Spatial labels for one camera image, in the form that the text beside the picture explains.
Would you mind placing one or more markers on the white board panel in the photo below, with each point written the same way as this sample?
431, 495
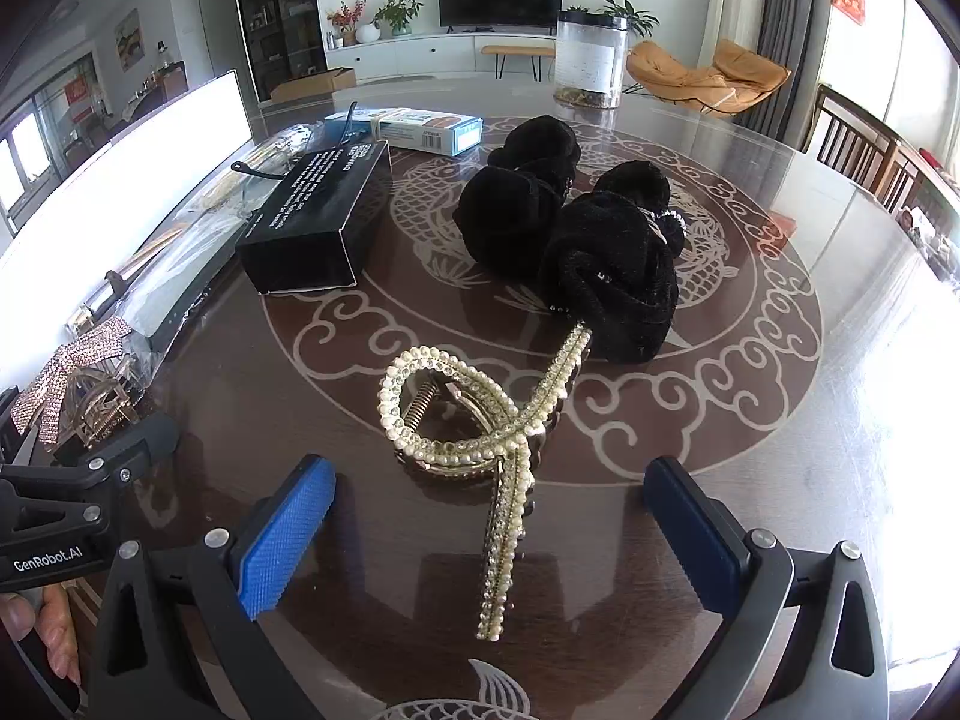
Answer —
112, 165

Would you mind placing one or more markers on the wooden dining chair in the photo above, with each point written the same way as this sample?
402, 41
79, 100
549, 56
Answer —
847, 131
911, 172

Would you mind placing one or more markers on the cardboard box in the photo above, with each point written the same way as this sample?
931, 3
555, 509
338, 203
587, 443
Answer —
315, 84

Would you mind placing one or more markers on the red flower arrangement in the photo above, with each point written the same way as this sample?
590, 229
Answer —
346, 19

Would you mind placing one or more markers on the large leafy potted plant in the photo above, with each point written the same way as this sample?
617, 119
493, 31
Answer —
630, 15

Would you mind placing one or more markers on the packet of wooden chopsticks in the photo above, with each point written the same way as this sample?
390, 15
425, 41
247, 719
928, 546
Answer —
176, 240

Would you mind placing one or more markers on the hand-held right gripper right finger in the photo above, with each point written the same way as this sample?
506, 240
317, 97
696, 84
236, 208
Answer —
694, 540

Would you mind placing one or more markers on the white round vase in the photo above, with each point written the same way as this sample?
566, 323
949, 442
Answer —
367, 33

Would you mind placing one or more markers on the clear jar with black lid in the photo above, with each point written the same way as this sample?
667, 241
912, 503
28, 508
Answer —
592, 60

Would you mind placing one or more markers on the dark glass bookshelf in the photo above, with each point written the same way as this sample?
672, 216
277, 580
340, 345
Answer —
277, 15

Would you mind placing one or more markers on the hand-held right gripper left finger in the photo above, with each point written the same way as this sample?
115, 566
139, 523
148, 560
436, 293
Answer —
289, 532

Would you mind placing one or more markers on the black fluffy hair clip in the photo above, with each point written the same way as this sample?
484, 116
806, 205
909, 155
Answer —
510, 210
615, 277

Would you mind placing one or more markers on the dark patterned glass desktop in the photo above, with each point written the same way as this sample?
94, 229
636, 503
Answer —
787, 405

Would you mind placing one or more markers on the white television cabinet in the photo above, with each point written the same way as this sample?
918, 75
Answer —
420, 56

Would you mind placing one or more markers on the cluttered wooden sideboard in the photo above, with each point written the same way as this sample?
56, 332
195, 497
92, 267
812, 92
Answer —
937, 232

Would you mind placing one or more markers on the wooden bench with metal legs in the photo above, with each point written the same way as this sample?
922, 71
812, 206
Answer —
517, 51

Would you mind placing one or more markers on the pearl hair claw clip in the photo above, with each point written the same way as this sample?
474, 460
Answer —
517, 495

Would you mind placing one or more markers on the orange lounge chair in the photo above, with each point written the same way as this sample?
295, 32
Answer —
675, 75

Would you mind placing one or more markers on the grey curtain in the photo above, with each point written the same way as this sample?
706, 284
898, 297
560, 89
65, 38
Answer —
787, 30

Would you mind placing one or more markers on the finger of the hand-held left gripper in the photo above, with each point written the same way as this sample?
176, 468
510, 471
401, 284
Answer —
127, 444
7, 420

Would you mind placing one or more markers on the rhinestone bow hair clip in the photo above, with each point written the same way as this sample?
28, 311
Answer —
75, 360

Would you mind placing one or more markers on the person's left hand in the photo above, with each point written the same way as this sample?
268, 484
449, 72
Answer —
52, 630

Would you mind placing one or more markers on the framed wall painting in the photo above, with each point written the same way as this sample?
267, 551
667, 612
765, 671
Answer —
128, 36

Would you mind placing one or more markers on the black-framed glasses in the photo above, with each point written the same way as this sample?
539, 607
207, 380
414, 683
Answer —
256, 172

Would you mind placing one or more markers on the green potted plant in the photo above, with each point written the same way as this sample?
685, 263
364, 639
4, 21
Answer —
397, 13

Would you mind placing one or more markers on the black television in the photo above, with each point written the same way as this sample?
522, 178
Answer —
501, 0

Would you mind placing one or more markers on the black printed box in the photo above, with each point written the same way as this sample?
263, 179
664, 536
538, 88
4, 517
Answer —
315, 202

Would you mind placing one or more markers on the blue and white ointment box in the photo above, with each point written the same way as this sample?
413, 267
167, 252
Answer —
427, 131

